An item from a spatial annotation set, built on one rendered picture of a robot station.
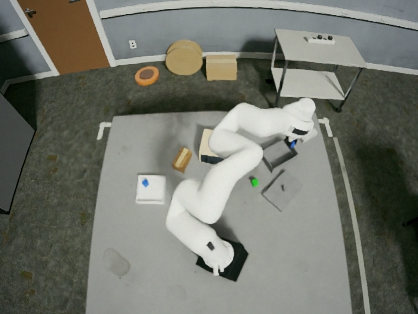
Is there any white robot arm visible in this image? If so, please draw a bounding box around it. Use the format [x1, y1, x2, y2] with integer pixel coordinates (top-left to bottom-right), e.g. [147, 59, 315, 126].
[165, 98, 318, 276]

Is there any brown cardboard box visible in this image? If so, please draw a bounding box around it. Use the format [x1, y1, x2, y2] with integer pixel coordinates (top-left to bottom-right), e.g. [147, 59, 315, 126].
[172, 147, 192, 173]

